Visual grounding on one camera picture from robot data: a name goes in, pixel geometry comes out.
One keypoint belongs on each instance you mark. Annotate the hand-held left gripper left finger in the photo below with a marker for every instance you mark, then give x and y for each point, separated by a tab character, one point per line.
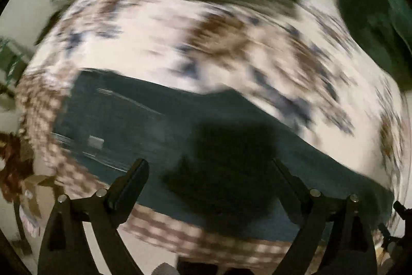
135	179

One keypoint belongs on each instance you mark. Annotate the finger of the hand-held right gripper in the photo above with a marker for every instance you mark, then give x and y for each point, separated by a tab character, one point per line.
399	209

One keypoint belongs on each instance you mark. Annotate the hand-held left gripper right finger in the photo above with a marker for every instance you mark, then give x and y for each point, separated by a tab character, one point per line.
287	180

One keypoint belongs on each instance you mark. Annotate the dark teal pants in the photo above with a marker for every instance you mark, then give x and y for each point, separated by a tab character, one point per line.
167	133

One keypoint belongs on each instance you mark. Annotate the brown patterned cloth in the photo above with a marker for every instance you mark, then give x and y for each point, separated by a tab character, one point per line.
16	162

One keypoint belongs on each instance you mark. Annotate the floral printed bed sheet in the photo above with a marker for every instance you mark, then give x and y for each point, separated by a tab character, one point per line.
244	46

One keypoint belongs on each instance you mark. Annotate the green rack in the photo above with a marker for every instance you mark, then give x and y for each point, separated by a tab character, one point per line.
11	64

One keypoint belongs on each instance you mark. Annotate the dark green cloth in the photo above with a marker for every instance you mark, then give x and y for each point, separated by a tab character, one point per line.
363	4

